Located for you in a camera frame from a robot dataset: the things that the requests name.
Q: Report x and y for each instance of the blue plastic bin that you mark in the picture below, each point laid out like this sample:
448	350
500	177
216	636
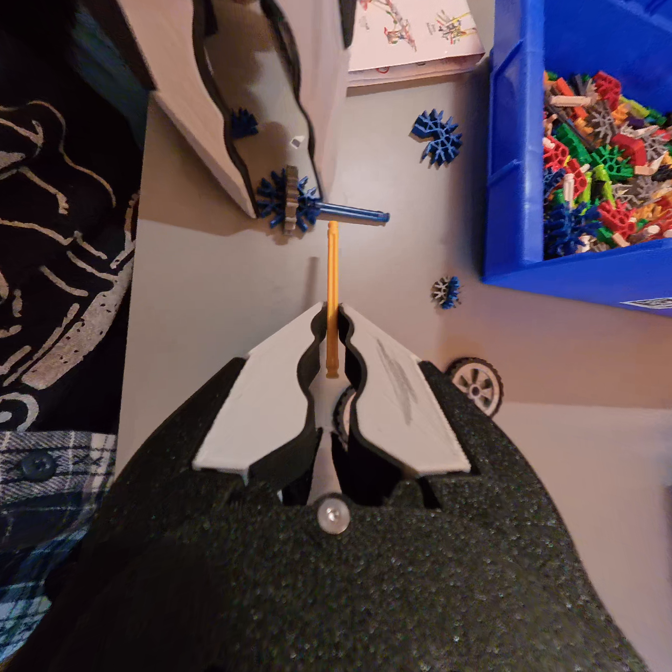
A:
515	158

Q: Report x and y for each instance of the paper sheet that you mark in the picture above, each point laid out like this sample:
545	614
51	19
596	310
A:
420	37

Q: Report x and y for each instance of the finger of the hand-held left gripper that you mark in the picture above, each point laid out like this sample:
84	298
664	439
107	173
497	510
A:
315	74
179	74

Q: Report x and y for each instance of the person's dark printed shirt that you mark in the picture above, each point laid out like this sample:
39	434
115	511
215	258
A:
58	210

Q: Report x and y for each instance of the small blue toy piece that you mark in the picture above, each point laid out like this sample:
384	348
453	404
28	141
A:
446	291
244	123
286	200
436	137

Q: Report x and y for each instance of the blue toy rod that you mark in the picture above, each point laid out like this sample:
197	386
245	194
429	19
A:
352	214

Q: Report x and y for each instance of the pile of colourful toy pieces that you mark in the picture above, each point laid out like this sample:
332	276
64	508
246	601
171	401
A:
604	158

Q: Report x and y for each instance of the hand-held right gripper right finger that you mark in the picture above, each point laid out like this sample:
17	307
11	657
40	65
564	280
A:
410	415

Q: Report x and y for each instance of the person's plaid shirt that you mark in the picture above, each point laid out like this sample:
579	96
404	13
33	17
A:
42	504

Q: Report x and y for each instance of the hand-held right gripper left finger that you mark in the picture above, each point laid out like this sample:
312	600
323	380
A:
257	415

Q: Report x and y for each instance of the orange toy rod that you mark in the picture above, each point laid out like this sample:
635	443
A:
333	284

